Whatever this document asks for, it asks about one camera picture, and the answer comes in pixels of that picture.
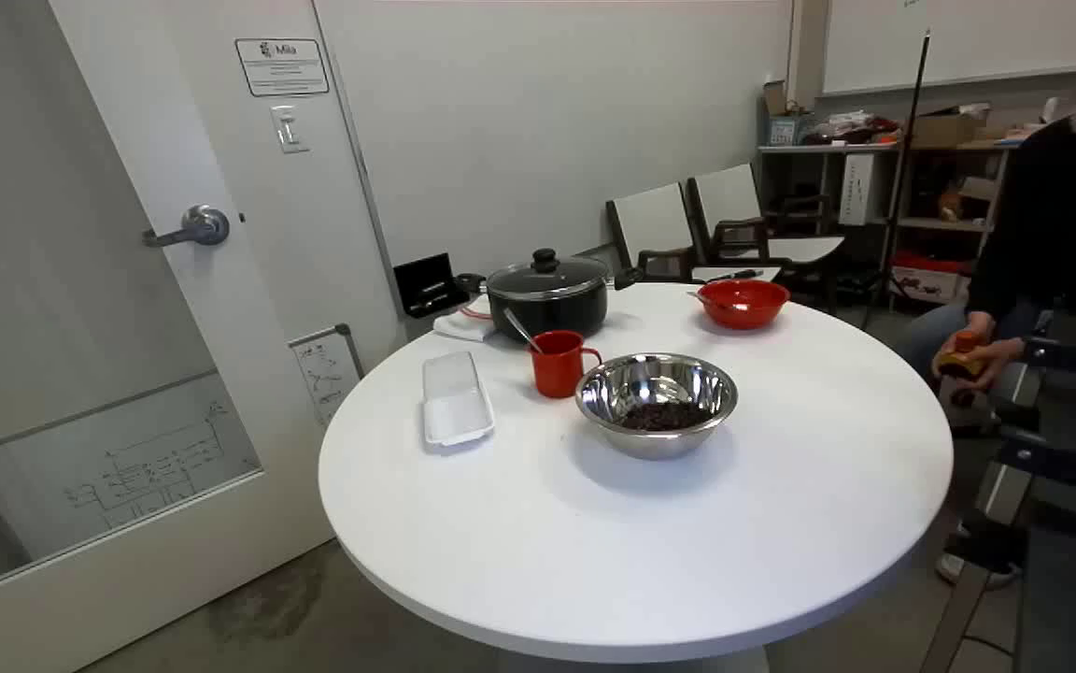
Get dark brown bowl contents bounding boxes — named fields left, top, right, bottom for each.
left=610, top=396, right=708, bottom=434

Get metal storage shelf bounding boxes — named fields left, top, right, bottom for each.
left=753, top=115, right=1040, bottom=309

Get yellow orange handheld controller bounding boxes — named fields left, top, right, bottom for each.
left=936, top=349, right=987, bottom=380

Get person's left hand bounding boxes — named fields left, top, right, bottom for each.
left=956, top=335, right=1031, bottom=391

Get black pot lid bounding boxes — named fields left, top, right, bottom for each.
left=483, top=248, right=614, bottom=305

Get white folding chair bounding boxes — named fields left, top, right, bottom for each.
left=600, top=181, right=702, bottom=285
left=687, top=161, right=776, bottom=267

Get person's right hand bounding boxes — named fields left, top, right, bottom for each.
left=931, top=309, right=1001, bottom=368

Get white wall switch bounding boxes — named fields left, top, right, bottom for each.
left=264, top=101, right=314, bottom=158

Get silver door handle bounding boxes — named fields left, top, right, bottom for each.
left=142, top=203, right=236, bottom=250

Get silver metal bowl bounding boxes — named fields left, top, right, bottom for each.
left=573, top=349, right=745, bottom=459

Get seated person dark jacket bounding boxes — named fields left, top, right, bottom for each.
left=892, top=0, right=1076, bottom=378

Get white folded cloth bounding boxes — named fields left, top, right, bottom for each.
left=430, top=294, right=502, bottom=349

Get red mug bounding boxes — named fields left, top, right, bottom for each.
left=525, top=326, right=610, bottom=402

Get small spoon with thin handle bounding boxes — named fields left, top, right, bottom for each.
left=502, top=302, right=542, bottom=353

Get brown cardboard box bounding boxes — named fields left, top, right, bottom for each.
left=907, top=110, right=992, bottom=152

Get white door with window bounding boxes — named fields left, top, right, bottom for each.
left=0, top=0, right=340, bottom=673

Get black cooking pot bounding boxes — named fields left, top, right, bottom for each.
left=483, top=274, right=618, bottom=340

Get thin black pole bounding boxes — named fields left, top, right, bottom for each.
left=875, top=34, right=936, bottom=320

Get white wall sign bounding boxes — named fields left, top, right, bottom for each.
left=232, top=34, right=332, bottom=101

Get red bowl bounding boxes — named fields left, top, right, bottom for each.
left=696, top=278, right=794, bottom=335

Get small framed whiteboard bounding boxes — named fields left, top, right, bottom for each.
left=286, top=320, right=369, bottom=430

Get clear plastic container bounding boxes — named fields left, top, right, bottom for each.
left=417, top=349, right=502, bottom=454

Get black wall file holder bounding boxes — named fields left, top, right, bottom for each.
left=388, top=250, right=478, bottom=320

